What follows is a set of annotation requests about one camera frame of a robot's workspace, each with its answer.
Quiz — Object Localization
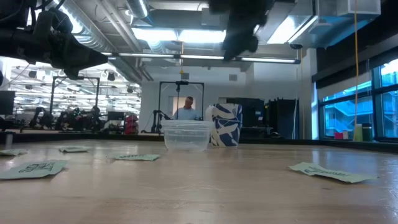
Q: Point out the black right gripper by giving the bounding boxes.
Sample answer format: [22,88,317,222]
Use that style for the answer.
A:
[207,0,276,62]

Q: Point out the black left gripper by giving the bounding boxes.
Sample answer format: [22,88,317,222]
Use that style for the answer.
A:
[43,30,109,72]

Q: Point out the green stevia packet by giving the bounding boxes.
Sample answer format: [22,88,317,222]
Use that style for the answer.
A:
[58,146,91,154]
[0,149,29,157]
[113,153,161,162]
[0,159,69,180]
[288,161,379,184]

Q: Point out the red storage bins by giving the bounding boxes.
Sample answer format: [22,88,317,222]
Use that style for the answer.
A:
[124,114,139,135]

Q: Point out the long linear ceiling light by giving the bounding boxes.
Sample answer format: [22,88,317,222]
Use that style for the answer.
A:
[101,52,302,65]

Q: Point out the black cabinet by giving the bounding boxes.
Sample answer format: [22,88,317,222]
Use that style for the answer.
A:
[225,97,266,129]
[266,98,300,140]

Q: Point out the blue white patterned mug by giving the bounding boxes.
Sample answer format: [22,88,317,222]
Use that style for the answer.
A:
[205,103,243,147]

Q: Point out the person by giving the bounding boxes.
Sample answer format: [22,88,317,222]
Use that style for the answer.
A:
[173,96,200,121]

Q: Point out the clear plastic bowl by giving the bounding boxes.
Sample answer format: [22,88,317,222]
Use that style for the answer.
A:
[160,119,215,153]

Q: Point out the black monitor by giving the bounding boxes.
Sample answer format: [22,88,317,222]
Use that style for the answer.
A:
[0,90,16,115]

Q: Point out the blue tinted window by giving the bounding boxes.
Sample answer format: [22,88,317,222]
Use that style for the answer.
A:
[318,57,398,141]

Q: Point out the light green bottle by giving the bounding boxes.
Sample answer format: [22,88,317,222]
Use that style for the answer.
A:
[354,123,364,142]

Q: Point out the dark green bottle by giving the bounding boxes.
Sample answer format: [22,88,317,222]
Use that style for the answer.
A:
[362,123,373,142]

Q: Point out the silver ventilation duct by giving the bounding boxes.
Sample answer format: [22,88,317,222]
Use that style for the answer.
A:
[54,0,118,53]

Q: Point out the black gantry frame with camera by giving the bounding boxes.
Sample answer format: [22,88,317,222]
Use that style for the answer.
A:
[158,80,205,134]

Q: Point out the black aluminium table frame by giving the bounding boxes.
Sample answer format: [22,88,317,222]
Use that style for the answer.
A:
[0,130,398,154]

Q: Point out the yellow hanging cord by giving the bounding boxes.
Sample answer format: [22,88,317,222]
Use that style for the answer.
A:
[353,0,360,127]

